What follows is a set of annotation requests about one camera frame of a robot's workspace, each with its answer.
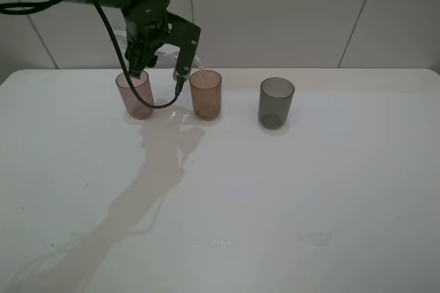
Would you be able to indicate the orange translucent plastic cup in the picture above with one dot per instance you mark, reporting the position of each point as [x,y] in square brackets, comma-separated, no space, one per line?
[205,88]

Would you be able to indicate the clear plastic water bottle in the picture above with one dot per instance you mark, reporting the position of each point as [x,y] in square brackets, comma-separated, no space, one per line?
[167,53]

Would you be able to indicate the pink translucent plastic cup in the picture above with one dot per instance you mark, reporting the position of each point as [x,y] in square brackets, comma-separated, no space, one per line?
[143,87]

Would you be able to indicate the grey translucent plastic cup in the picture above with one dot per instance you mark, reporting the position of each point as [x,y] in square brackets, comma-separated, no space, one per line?
[275,100]

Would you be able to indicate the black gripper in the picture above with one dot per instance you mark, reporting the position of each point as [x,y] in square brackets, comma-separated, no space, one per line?
[145,32]

